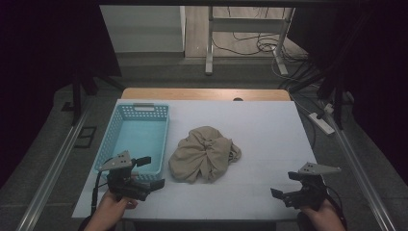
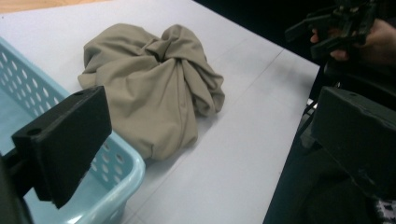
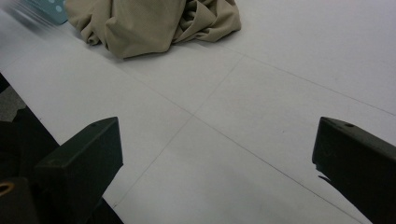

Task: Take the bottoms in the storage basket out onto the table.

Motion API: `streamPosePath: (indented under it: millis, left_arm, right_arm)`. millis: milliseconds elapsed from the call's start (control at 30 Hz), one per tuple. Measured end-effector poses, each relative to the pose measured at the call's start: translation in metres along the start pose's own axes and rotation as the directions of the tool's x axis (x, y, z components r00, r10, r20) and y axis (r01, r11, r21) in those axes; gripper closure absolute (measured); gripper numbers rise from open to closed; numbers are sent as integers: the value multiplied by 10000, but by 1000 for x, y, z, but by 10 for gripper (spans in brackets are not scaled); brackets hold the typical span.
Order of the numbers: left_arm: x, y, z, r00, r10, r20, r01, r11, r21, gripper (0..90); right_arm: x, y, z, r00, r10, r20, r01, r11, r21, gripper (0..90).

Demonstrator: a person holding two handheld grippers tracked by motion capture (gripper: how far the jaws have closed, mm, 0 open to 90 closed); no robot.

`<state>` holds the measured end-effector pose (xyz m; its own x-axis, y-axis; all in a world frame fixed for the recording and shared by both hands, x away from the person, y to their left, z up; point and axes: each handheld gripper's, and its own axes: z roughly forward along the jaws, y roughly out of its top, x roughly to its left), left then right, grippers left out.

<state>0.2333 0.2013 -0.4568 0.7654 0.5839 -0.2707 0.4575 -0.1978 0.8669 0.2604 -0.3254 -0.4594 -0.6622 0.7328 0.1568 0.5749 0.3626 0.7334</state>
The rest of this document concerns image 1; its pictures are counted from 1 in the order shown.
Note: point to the light blue plastic basket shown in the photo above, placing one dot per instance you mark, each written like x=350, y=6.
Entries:
x=138, y=138

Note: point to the person's right hand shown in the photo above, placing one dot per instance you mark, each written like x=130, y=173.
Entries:
x=322, y=219

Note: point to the person's left hand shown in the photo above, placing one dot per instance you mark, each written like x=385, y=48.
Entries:
x=109, y=211

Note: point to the white power strip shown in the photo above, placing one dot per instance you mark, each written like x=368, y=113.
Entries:
x=321, y=123

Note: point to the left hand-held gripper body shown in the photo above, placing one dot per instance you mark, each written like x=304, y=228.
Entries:
x=123, y=186

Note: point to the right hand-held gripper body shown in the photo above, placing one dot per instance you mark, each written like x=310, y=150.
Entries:
x=304, y=194

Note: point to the white metal desk frame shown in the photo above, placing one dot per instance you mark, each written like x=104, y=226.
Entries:
x=210, y=45

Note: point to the white table cover sheet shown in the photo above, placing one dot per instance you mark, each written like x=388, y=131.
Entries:
x=256, y=128

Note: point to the white plug adaptor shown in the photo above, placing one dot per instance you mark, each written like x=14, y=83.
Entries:
x=329, y=108

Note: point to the wooden table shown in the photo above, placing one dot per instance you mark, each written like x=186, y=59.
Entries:
x=198, y=94

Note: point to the beige cloth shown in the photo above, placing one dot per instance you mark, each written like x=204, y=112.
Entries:
x=202, y=154

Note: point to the aluminium floor rail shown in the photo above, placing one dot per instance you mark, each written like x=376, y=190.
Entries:
x=54, y=166
x=359, y=166

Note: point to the white cabinet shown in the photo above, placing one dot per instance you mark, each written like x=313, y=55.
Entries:
x=141, y=29

